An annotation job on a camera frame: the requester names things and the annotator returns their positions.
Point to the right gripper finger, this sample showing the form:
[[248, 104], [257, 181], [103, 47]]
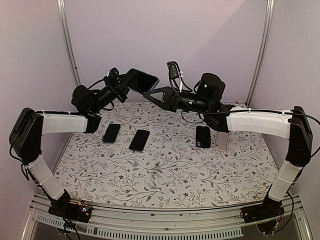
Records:
[[156, 91], [159, 99]]

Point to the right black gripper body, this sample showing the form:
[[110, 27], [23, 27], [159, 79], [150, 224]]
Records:
[[174, 103]]

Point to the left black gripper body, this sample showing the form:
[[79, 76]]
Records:
[[111, 83]]

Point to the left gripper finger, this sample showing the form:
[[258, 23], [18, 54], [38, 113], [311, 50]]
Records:
[[126, 77], [123, 87]]

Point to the dark teal phone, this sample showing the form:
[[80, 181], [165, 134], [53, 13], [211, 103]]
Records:
[[111, 133]]

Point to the black phone case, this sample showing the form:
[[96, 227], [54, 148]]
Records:
[[203, 137]]

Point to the white clear phone case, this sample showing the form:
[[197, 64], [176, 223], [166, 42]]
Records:
[[221, 141]]

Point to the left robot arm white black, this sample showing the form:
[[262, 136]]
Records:
[[26, 136]]

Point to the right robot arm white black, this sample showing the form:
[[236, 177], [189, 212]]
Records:
[[287, 124]]

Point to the floral patterned table mat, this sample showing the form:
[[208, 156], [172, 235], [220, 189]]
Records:
[[170, 172]]

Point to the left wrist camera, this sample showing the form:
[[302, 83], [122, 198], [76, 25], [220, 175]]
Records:
[[113, 73]]

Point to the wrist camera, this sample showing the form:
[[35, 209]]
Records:
[[175, 74], [113, 73]]

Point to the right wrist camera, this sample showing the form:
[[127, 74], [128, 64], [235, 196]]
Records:
[[175, 74]]

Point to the left aluminium frame post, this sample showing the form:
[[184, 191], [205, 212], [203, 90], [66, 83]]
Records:
[[64, 25]]

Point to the aluminium frame post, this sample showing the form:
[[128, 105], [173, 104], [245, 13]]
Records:
[[64, 25], [267, 25]]

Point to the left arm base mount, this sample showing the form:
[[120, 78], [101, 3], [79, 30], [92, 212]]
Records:
[[79, 212]]

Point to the front aluminium rail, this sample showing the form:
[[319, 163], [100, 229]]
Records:
[[115, 222]]

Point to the right aluminium frame post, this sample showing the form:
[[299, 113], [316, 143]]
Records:
[[267, 25]]

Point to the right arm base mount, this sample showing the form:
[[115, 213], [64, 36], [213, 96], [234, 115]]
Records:
[[261, 212]]

